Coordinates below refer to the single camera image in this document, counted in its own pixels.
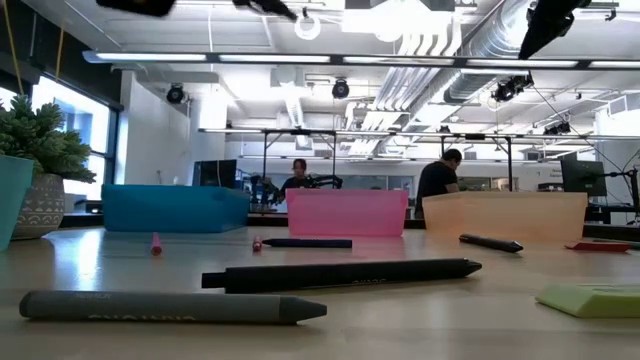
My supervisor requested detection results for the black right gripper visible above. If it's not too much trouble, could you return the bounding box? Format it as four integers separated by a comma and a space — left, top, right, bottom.
517, 0, 594, 61

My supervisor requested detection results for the black crayon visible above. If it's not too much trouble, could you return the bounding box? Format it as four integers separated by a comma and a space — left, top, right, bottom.
458, 233, 525, 254

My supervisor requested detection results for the red eraser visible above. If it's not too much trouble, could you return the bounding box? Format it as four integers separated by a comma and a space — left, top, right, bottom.
564, 241, 633, 253

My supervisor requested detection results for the navy blue pen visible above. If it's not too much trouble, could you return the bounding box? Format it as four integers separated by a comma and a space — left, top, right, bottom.
261, 237, 354, 250

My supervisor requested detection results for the yellow-green eraser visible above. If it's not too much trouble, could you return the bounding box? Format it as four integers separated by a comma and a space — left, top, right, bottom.
534, 283, 640, 320

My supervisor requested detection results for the black pen with print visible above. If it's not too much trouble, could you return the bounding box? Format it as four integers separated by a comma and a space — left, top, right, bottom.
201, 257, 484, 295

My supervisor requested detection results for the overhead LED light bar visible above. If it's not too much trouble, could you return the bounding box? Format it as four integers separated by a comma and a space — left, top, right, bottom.
82, 48, 640, 72

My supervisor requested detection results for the black computer monitor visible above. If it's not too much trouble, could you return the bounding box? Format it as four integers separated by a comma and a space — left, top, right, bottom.
559, 158, 609, 198
192, 159, 239, 190

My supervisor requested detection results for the person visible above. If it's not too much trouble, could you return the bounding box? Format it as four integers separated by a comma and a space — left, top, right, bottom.
413, 148, 464, 220
278, 158, 321, 201

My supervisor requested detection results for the translucent orange plastic bin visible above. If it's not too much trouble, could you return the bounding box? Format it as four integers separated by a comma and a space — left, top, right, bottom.
422, 191, 590, 245

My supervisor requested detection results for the translucent pink plastic bin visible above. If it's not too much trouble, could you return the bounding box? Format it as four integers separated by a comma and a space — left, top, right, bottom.
285, 188, 410, 238

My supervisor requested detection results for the blue plastic bin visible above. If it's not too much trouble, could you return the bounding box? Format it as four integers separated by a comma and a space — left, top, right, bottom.
101, 183, 251, 235

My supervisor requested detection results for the translucent teal plastic bin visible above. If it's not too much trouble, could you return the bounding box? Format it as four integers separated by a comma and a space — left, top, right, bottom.
0, 153, 35, 252

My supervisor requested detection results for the grey crayon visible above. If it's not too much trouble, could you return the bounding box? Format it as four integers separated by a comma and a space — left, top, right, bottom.
18, 289, 329, 326

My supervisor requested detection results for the white hanging ring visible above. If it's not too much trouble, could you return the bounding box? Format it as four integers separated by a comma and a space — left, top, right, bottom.
293, 13, 323, 42

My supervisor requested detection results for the silver ventilation duct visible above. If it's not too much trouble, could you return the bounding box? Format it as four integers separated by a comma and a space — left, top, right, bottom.
442, 0, 539, 104

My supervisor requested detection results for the black ceiling camera cluster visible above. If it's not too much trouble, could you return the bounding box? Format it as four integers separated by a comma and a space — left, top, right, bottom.
491, 73, 535, 104

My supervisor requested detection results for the black metal rig frame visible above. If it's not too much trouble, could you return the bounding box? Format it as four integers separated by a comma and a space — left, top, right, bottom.
261, 128, 515, 194

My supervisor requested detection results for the yellow hanging cable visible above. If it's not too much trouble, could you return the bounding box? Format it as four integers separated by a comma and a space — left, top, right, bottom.
53, 23, 67, 82
1, 0, 25, 96

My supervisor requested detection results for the black aluminium table frame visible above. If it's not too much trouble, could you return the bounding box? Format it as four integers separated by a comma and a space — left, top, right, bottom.
59, 212, 640, 241

